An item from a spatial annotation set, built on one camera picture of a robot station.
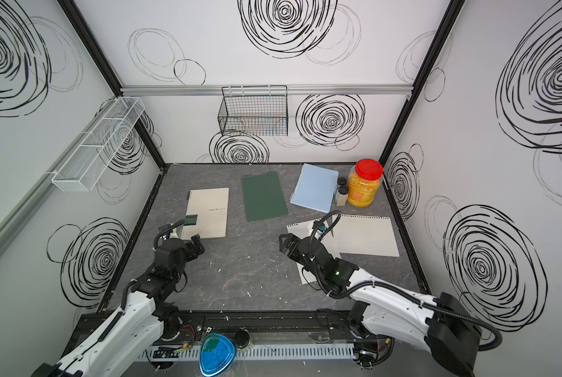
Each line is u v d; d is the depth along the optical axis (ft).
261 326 2.47
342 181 3.34
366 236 3.16
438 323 1.36
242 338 2.08
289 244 2.32
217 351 2.03
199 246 2.54
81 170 2.36
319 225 2.41
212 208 3.37
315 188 3.87
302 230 2.35
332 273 1.92
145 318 1.78
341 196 3.25
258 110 3.16
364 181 3.14
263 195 3.56
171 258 2.03
